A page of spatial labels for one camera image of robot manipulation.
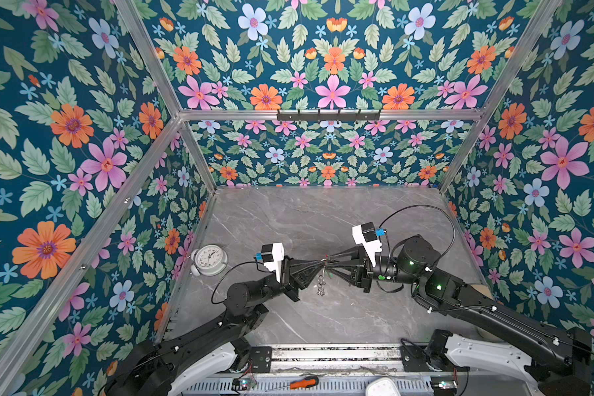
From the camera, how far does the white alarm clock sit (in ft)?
2.98

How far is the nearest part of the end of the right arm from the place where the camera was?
0.51m

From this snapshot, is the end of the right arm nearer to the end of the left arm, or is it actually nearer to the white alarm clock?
the end of the left arm

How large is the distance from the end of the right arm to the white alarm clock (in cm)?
56
